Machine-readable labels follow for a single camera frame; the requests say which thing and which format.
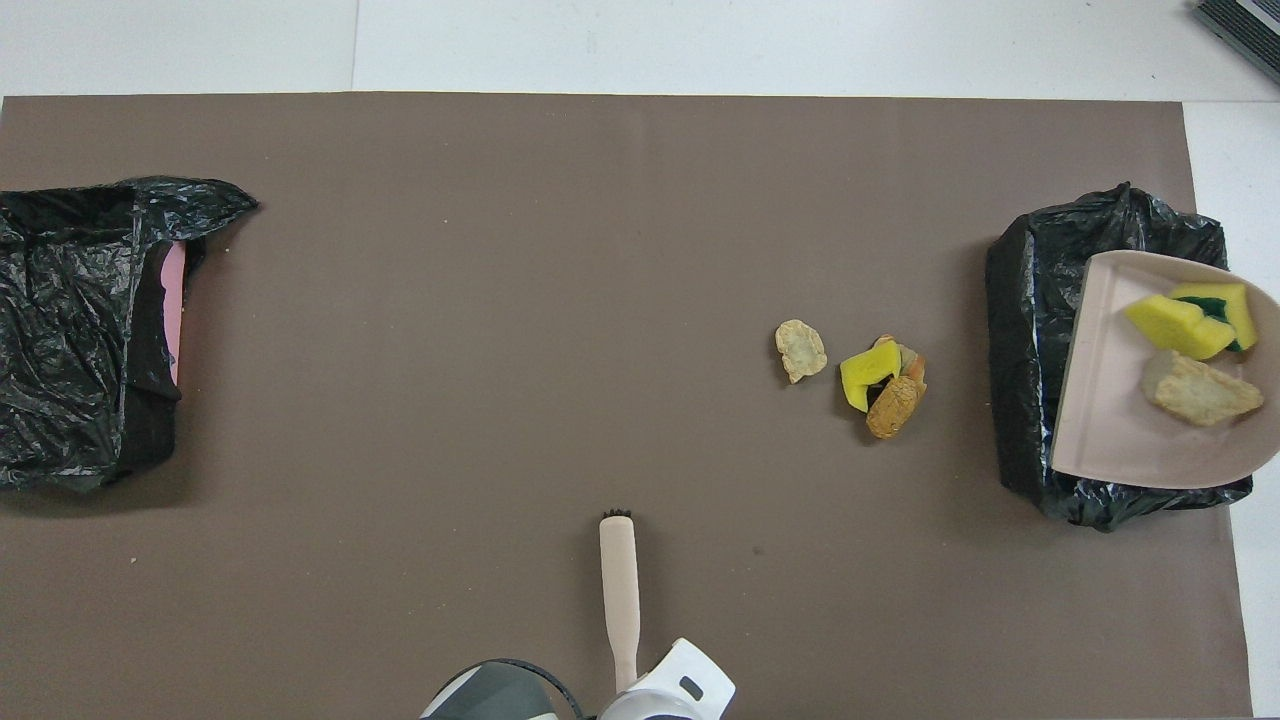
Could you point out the pale bread piece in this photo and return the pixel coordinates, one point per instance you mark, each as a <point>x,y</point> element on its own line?
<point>800,350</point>

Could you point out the L-shaped yellow sponge piece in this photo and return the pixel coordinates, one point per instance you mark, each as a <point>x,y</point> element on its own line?
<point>865,372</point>

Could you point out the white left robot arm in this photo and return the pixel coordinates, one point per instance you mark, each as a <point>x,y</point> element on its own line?
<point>680,690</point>

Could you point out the black plastic trash bag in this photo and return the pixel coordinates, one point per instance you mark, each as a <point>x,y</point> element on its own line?
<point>60,400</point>

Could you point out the brown table mat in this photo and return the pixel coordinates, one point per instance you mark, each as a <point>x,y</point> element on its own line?
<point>500,400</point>

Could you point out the striped croissant bread piece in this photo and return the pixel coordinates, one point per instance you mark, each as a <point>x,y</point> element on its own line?
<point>1195,390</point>

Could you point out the left black-bagged bin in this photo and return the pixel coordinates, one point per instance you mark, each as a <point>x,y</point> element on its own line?
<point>1030,350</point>

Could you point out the small yellow sponge chunk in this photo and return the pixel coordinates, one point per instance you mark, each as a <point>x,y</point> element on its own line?
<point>1175,325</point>

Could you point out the brown bread roll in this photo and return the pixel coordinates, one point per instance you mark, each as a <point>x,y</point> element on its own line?
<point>893,408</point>

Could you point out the large yellow sponge chunk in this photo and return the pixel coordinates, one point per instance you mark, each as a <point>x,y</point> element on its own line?
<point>1235,300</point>

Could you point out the beige hand brush black bristles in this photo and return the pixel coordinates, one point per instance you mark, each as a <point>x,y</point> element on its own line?
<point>620,580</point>

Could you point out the small orange striped bread piece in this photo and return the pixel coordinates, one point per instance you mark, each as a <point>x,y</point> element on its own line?
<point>914,366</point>

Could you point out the pink plastic bin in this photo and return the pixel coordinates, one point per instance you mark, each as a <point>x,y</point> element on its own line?
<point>174,300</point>

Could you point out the grey ribbed device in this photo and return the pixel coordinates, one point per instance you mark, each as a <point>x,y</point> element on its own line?
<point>1250,25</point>

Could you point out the beige plastic dustpan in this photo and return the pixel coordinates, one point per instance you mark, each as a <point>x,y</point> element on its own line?
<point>1110,400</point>

